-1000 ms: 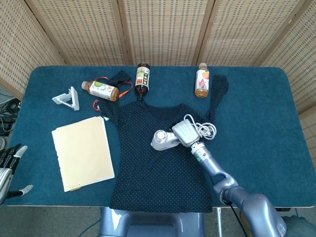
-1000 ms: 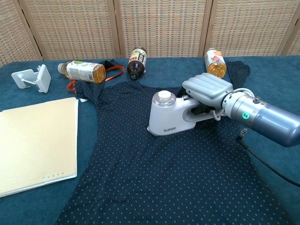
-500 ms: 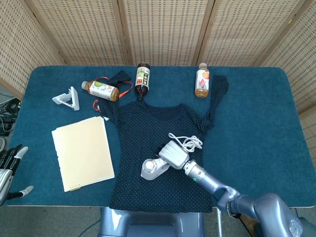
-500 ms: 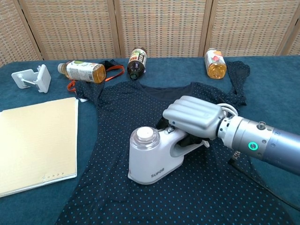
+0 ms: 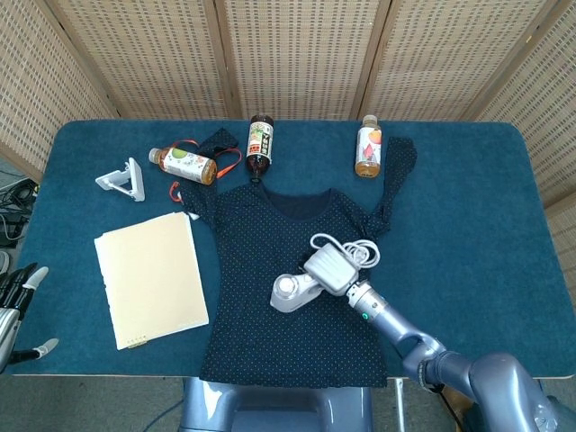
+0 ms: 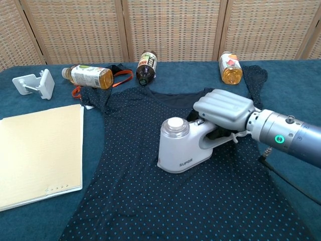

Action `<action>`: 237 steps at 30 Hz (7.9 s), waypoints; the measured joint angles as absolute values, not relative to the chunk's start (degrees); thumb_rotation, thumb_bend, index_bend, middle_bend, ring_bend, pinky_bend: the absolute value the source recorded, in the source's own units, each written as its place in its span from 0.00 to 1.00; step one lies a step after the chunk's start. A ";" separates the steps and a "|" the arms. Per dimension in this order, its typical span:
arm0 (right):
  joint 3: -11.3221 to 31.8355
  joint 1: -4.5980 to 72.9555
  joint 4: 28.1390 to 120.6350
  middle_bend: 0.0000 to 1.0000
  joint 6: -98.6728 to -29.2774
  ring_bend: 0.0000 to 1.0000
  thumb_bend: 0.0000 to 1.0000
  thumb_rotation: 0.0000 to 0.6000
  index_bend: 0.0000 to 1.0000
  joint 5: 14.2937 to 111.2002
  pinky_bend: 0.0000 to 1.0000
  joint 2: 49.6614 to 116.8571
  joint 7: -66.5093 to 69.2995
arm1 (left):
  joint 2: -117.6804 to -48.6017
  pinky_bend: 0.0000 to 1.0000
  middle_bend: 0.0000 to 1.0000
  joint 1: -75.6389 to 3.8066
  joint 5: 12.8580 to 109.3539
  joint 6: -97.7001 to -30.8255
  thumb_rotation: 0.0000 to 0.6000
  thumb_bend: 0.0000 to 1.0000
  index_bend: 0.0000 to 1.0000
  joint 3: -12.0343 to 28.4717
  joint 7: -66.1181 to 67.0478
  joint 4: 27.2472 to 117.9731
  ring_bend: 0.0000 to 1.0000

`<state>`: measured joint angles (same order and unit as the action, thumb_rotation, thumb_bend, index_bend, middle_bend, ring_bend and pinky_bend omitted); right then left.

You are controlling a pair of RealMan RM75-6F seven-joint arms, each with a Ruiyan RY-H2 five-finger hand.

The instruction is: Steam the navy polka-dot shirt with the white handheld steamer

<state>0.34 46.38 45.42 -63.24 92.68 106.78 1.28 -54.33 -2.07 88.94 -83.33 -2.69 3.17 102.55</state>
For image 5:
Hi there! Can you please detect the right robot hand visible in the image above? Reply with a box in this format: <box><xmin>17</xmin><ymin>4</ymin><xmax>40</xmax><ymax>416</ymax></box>
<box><xmin>302</xmin><ymin>246</ymin><xmax>361</xmax><ymax>296</ymax></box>

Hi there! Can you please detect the white handheld steam iron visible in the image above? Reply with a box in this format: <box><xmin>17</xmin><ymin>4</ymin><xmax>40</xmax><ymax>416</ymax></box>
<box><xmin>269</xmin><ymin>271</ymin><xmax>323</xmax><ymax>314</ymax></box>

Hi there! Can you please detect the white charger cable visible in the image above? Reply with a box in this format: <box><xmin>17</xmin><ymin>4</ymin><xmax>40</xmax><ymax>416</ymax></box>
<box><xmin>309</xmin><ymin>232</ymin><xmax>382</xmax><ymax>270</ymax></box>

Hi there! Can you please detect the blue carpet table cover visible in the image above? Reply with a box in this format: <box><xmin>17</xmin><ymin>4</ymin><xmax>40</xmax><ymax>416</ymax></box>
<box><xmin>0</xmin><ymin>119</ymin><xmax>576</xmax><ymax>378</ymax></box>

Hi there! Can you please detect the woven folding screen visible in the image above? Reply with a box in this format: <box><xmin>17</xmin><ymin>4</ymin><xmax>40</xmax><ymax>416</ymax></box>
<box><xmin>0</xmin><ymin>0</ymin><xmax>576</xmax><ymax>293</ymax></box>

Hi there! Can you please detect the white folding phone stand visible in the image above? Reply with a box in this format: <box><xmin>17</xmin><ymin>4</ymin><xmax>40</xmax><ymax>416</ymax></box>
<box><xmin>94</xmin><ymin>157</ymin><xmax>147</xmax><ymax>203</ymax></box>

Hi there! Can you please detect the white table leg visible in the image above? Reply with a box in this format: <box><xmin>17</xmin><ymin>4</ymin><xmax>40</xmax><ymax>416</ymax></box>
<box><xmin>394</xmin><ymin>377</ymin><xmax>405</xmax><ymax>432</ymax></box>

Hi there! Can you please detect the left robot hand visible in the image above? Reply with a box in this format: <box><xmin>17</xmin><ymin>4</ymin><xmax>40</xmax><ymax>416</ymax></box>
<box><xmin>0</xmin><ymin>264</ymin><xmax>59</xmax><ymax>364</ymax></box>

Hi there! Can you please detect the orange lanyard strap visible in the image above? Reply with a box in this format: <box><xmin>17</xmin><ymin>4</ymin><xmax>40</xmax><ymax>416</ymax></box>
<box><xmin>168</xmin><ymin>139</ymin><xmax>242</xmax><ymax>202</ymax></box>

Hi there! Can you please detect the tea bottle red orange label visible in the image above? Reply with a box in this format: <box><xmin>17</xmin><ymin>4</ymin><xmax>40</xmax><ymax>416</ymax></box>
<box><xmin>354</xmin><ymin>114</ymin><xmax>383</xmax><ymax>179</ymax></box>

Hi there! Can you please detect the floor cables bundle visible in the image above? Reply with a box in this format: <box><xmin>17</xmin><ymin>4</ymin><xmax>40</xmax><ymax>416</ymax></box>
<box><xmin>0</xmin><ymin>177</ymin><xmax>40</xmax><ymax>247</ymax></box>

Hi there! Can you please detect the tea bottle green white label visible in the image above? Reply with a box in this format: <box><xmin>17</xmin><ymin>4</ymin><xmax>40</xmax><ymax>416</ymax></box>
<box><xmin>148</xmin><ymin>146</ymin><xmax>218</xmax><ymax>185</ymax></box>

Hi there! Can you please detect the navy polka dot shirt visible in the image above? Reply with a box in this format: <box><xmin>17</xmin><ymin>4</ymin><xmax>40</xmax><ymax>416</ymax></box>
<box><xmin>182</xmin><ymin>128</ymin><xmax>418</xmax><ymax>391</ymax></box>

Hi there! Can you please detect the blue grey robot torso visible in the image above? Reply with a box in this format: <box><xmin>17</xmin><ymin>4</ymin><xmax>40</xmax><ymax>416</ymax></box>
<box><xmin>179</xmin><ymin>376</ymin><xmax>374</xmax><ymax>432</ymax></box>

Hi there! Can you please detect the cream paper folder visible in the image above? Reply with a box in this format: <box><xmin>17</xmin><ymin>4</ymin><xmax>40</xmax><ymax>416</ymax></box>
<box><xmin>93</xmin><ymin>211</ymin><xmax>211</xmax><ymax>351</ymax></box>

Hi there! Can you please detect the dark drink bottle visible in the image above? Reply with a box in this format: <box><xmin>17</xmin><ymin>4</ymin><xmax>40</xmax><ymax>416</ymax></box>
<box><xmin>245</xmin><ymin>114</ymin><xmax>275</xmax><ymax>184</ymax></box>

